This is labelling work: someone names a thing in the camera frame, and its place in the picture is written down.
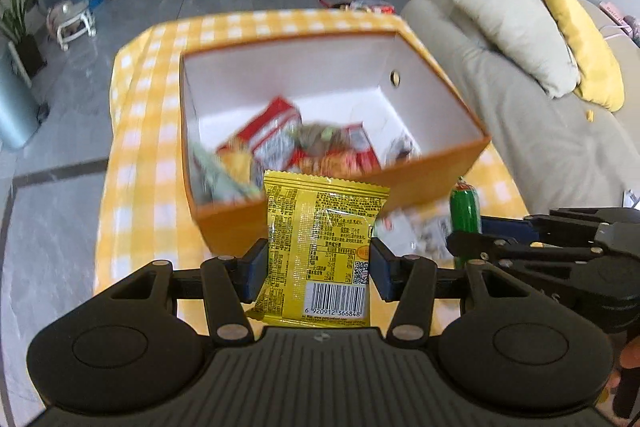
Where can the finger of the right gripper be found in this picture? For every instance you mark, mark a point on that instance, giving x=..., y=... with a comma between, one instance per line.
x=485, y=246
x=520, y=230

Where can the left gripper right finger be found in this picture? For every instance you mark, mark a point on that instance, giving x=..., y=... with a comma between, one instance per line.
x=410, y=282

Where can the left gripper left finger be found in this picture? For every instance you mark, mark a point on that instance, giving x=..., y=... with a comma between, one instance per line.
x=227, y=283

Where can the green sausage snack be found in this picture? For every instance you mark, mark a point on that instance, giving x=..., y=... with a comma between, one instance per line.
x=464, y=207

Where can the white green-label snack packet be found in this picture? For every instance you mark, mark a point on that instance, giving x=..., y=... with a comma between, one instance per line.
x=396, y=231

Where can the yellow snack packet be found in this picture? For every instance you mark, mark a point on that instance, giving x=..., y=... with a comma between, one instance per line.
x=319, y=232

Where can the pale fries chips bag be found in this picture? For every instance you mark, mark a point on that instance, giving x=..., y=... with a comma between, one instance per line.
x=225, y=177

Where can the clear packet round chocolate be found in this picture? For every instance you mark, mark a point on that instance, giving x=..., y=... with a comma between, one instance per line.
x=400, y=150

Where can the red Mimi shrimp sticks bag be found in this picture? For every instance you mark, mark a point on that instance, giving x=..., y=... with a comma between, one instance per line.
x=340, y=163

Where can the large red snack bag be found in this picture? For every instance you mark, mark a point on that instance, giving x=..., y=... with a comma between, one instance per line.
x=269, y=136

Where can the clear bag brown crackers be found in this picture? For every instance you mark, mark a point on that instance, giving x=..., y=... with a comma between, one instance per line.
x=320, y=139

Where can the clear bag white balls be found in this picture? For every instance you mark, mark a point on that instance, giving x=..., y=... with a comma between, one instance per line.
x=431, y=238

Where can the small red packet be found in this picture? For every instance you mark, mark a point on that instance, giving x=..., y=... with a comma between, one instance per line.
x=360, y=144

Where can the grey sofa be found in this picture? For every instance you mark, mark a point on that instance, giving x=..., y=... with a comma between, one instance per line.
x=556, y=155

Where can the yellow checkered tablecloth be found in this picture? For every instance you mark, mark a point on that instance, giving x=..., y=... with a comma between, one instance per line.
x=144, y=213

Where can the orange cardboard box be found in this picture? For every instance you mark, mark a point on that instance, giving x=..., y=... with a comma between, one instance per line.
x=369, y=106

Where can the yellow cushion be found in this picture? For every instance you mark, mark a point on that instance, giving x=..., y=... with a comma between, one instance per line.
x=600, y=77

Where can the beige cushion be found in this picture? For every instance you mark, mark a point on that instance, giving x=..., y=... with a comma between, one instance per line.
x=525, y=32

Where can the floor bin with snack wrappers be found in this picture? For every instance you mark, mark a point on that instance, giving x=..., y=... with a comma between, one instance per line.
x=369, y=6

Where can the grey metal trash bin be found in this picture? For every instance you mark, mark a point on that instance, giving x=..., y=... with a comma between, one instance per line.
x=21, y=115

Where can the small white stool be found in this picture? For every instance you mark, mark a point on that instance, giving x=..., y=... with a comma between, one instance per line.
x=67, y=21

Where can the potted long-leaf plant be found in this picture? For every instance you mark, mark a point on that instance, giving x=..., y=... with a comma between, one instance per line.
x=14, y=28

